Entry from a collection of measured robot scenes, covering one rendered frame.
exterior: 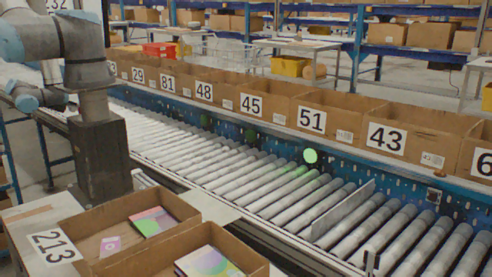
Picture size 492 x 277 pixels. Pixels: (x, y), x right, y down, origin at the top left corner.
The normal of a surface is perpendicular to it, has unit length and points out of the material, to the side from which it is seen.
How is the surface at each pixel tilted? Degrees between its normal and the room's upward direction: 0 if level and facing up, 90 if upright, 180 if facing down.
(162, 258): 89
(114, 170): 90
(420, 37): 90
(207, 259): 0
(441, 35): 90
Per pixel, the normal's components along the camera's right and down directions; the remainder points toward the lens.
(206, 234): 0.65, 0.26
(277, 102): -0.69, 0.26
